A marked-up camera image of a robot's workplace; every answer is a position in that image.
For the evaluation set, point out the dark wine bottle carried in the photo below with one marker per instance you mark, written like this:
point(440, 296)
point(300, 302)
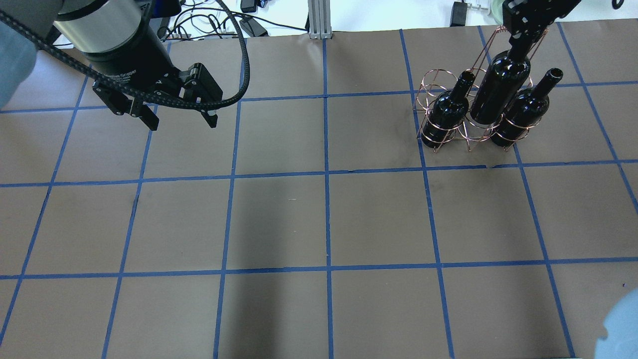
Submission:
point(506, 74)

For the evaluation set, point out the black power adapter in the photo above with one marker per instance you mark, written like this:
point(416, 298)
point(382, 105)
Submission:
point(458, 16)

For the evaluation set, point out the aluminium frame post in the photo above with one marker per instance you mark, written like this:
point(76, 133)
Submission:
point(320, 26)

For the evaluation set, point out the far wine bottle in basket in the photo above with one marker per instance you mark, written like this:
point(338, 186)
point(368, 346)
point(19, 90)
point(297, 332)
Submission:
point(525, 110)

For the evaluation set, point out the copper wire wine basket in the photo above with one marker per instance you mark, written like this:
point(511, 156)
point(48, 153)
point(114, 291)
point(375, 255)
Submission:
point(436, 81)

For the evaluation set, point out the wine bottle in basket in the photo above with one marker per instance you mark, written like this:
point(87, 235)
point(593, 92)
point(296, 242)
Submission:
point(525, 110)
point(447, 113)

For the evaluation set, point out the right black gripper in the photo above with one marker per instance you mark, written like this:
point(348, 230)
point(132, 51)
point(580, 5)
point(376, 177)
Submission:
point(529, 19)

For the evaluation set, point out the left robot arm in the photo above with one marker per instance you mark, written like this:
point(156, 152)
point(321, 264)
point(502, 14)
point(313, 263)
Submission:
point(113, 35)

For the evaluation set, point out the near wine bottle in basket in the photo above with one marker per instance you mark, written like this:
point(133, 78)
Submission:
point(447, 113)

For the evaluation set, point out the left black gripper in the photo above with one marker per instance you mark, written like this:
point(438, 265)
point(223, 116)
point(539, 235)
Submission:
point(133, 59)

